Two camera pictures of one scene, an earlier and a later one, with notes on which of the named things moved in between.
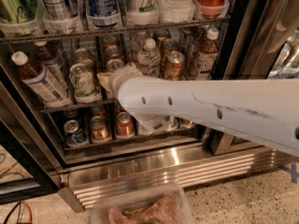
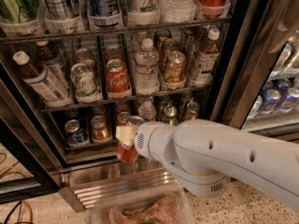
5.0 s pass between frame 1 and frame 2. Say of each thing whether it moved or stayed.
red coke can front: moved
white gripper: moved
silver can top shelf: stayed
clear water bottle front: stayed
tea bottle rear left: stayed
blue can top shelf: stayed
